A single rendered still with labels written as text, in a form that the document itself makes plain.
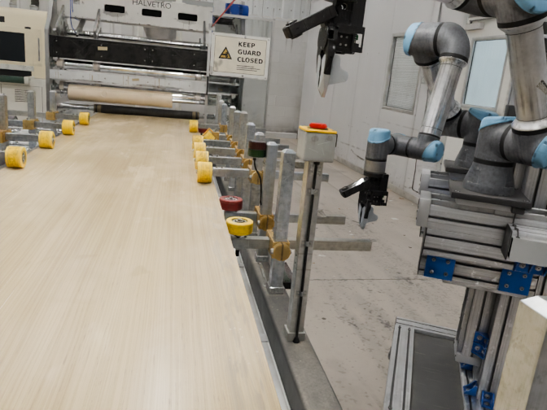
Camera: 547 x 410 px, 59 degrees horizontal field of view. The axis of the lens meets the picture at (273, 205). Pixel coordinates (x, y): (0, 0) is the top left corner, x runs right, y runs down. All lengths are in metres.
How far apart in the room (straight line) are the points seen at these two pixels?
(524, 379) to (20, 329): 0.72
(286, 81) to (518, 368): 10.36
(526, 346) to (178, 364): 0.49
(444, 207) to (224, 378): 1.04
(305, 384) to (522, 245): 0.76
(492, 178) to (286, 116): 9.33
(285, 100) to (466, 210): 9.28
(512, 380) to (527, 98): 1.06
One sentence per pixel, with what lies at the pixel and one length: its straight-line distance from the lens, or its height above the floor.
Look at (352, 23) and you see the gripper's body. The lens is 1.10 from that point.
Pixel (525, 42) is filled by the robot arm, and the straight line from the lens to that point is 1.42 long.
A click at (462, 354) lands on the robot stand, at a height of 0.37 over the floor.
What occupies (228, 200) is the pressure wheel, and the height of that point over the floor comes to 0.91.
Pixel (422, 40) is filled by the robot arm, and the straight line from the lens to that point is 1.87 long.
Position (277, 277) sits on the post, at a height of 0.75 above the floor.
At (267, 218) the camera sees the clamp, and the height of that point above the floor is 0.87.
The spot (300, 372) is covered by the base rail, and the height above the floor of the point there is 0.70.
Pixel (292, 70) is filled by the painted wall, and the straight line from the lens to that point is 10.75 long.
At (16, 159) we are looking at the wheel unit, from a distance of 2.03.
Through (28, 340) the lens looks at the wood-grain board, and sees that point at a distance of 0.86.
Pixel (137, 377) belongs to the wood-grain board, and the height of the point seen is 0.90.
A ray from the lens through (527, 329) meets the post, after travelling 0.47.
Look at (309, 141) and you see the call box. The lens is 1.07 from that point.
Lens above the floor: 1.33
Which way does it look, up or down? 15 degrees down
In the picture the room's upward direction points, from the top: 5 degrees clockwise
